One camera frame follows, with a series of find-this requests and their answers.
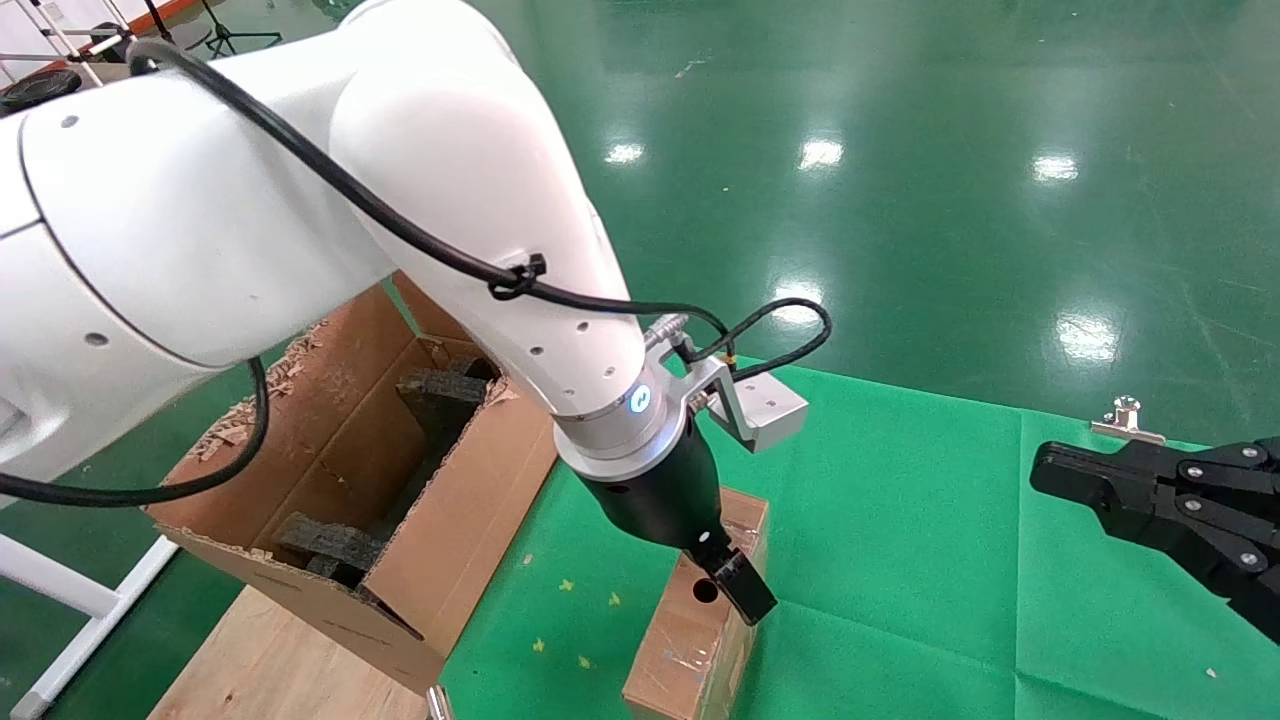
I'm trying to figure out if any green table cloth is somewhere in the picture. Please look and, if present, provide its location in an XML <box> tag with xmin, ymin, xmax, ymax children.
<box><xmin>440</xmin><ymin>355</ymin><xmax>1280</xmax><ymax>720</ymax></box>

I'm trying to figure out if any black pole stand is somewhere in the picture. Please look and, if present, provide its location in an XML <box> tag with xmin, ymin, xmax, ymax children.
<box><xmin>90</xmin><ymin>0</ymin><xmax>201</xmax><ymax>63</ymax></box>

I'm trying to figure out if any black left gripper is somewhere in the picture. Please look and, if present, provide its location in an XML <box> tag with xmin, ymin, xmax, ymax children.
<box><xmin>583</xmin><ymin>415</ymin><xmax>779</xmax><ymax>626</ymax></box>

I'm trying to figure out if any black tripod stand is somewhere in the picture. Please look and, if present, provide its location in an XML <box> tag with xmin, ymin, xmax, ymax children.
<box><xmin>197</xmin><ymin>0</ymin><xmax>283</xmax><ymax>58</ymax></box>

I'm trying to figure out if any large open cardboard carton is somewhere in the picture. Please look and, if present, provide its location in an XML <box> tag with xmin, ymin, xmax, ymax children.
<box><xmin>145</xmin><ymin>275</ymin><xmax>561</xmax><ymax>696</ymax></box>

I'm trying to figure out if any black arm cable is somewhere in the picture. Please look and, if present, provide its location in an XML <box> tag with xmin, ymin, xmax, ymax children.
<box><xmin>0</xmin><ymin>38</ymin><xmax>833</xmax><ymax>508</ymax></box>

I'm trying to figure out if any white metal floor stand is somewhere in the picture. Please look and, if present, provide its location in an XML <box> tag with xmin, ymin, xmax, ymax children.
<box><xmin>0</xmin><ymin>535</ymin><xmax>181</xmax><ymax>720</ymax></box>

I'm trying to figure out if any black round stool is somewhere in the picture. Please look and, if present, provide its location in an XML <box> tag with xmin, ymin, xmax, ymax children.
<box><xmin>0</xmin><ymin>68</ymin><xmax>83</xmax><ymax>116</ymax></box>

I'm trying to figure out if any white frame work table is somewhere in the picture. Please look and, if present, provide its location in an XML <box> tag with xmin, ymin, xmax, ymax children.
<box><xmin>0</xmin><ymin>0</ymin><xmax>136</xmax><ymax>96</ymax></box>

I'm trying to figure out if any small cardboard box with hole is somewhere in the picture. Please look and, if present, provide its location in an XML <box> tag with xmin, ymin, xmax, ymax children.
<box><xmin>622</xmin><ymin>487</ymin><xmax>771</xmax><ymax>720</ymax></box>

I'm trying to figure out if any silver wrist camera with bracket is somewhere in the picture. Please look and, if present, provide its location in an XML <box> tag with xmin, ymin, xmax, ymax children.
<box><xmin>685</xmin><ymin>355</ymin><xmax>809</xmax><ymax>453</ymax></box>

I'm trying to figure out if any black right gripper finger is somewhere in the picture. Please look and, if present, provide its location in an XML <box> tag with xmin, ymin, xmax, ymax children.
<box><xmin>1030</xmin><ymin>435</ymin><xmax>1280</xmax><ymax>646</ymax></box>

